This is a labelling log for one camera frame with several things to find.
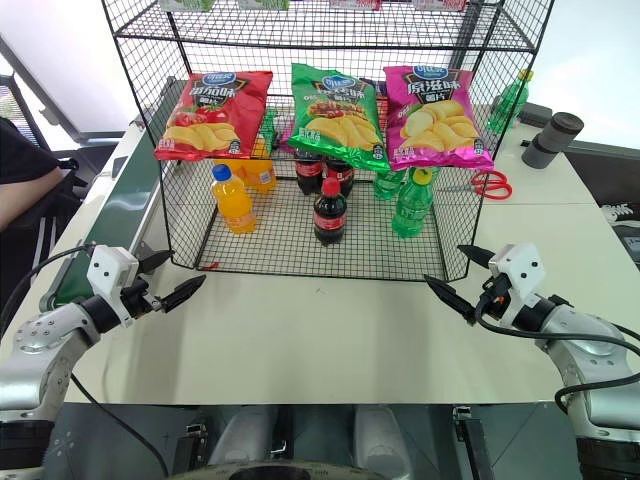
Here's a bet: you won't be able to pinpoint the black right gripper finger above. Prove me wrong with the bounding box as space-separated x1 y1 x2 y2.
423 274 477 326
457 244 497 269

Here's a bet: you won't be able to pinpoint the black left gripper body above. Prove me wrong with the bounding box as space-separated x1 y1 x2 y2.
120 278 167 320

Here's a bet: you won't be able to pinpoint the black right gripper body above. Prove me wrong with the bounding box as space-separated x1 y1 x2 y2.
474 272 512 322

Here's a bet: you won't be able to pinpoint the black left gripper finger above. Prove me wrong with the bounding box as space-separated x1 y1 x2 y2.
161 273 208 314
135 249 174 276

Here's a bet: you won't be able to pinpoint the green conveyor belt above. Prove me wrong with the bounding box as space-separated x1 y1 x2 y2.
38 74 192 314

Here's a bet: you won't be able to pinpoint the green soda bottle yellow cap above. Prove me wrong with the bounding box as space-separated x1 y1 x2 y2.
373 169 409 202
486 68 536 135
390 166 442 239

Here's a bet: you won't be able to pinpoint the orange soda bottle blue cap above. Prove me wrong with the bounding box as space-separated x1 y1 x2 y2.
209 163 258 236
230 158 279 195

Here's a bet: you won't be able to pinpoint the grey cylinder roll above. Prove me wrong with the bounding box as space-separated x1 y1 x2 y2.
520 111 586 171

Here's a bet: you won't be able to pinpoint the magenta potato chips bag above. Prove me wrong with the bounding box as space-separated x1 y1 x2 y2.
382 64 496 173

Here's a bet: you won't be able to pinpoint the cola bottle red cap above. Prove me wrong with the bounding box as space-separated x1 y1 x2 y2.
312 177 348 248
294 148 325 197
324 156 357 199

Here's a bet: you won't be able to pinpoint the black printed board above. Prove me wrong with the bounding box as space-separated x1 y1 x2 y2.
563 139 640 274

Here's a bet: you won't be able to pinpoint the red potato chips bag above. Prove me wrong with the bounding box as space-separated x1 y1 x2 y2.
153 69 274 162

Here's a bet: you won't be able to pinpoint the person in black clothes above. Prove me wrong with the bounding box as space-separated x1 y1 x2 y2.
0 116 89 272

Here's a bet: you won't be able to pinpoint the small green snack packet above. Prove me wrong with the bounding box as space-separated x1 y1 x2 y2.
261 108 282 154

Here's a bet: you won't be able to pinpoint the green potato chips bag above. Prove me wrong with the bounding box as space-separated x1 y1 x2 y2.
285 62 392 174

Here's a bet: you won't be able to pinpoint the pink white snack box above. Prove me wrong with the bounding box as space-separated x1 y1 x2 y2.
411 0 469 14

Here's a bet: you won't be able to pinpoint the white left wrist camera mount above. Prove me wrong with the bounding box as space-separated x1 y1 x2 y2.
86 244 141 327

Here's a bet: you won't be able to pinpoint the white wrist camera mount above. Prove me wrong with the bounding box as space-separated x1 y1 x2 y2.
487 242 545 329
86 244 141 327

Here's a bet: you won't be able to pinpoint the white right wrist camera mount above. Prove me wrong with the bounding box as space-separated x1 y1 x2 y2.
487 242 545 329

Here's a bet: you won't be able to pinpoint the red handled scissors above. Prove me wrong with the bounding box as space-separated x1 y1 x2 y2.
439 169 514 202

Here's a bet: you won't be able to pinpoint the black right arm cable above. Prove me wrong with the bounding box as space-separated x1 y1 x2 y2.
474 294 640 417

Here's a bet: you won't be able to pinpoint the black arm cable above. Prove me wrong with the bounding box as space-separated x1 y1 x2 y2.
0 241 97 329
474 294 640 417

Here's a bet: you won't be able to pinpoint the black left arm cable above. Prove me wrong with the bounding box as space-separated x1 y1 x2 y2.
0 241 97 329

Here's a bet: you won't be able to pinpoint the thin black cable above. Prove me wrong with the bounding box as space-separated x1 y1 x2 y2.
68 373 170 479

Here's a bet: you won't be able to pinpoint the black wire mesh rack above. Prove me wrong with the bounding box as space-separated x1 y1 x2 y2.
99 0 556 284

